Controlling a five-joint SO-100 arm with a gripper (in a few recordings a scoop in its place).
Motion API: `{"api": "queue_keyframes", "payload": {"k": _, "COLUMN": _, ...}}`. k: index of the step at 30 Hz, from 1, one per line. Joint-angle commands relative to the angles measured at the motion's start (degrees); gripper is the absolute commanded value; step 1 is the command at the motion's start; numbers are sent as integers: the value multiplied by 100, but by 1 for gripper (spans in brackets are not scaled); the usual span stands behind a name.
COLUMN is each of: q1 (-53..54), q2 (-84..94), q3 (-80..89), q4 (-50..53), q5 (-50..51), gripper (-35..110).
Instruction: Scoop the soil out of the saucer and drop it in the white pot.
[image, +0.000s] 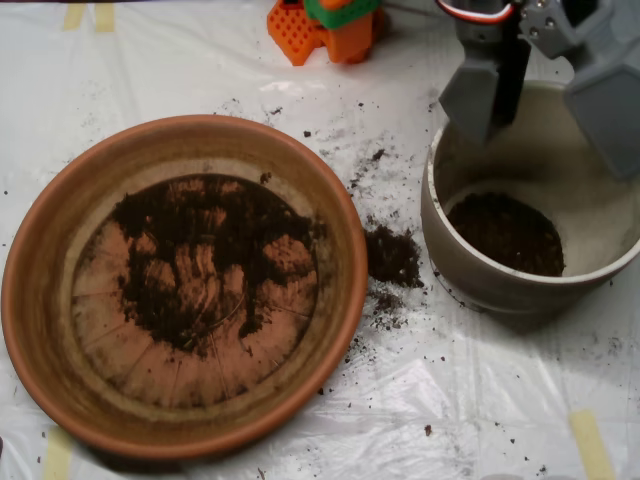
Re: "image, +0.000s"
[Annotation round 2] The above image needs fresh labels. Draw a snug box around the red and white servo cable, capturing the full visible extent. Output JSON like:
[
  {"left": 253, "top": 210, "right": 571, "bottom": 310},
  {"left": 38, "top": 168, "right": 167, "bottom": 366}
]
[{"left": 433, "top": 0, "right": 524, "bottom": 25}]

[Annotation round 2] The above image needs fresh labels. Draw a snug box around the terracotta clay bowl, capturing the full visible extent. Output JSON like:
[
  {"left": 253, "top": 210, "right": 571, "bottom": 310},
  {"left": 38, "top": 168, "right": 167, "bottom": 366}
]
[{"left": 0, "top": 113, "right": 370, "bottom": 462}]

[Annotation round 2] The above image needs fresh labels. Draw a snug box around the white ceramic pot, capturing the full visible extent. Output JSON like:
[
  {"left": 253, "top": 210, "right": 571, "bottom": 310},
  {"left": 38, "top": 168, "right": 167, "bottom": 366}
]
[{"left": 419, "top": 82, "right": 640, "bottom": 326}]

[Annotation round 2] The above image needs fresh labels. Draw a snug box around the white plastic sheet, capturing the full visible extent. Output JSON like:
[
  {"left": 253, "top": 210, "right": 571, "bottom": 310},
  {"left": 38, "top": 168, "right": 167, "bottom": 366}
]
[{"left": 0, "top": 2, "right": 640, "bottom": 480}]

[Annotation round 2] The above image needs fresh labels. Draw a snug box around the spilled dark soil heap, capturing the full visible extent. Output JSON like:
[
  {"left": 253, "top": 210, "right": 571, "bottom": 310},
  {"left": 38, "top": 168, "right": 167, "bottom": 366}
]
[{"left": 363, "top": 225, "right": 425, "bottom": 290}]

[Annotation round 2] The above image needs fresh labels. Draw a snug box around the beige masking tape strip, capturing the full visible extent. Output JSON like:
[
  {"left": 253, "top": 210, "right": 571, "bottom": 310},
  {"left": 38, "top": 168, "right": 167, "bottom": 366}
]
[
  {"left": 568, "top": 408, "right": 616, "bottom": 480},
  {"left": 94, "top": 3, "right": 117, "bottom": 34},
  {"left": 62, "top": 3, "right": 87, "bottom": 32},
  {"left": 40, "top": 427, "right": 75, "bottom": 480}
]

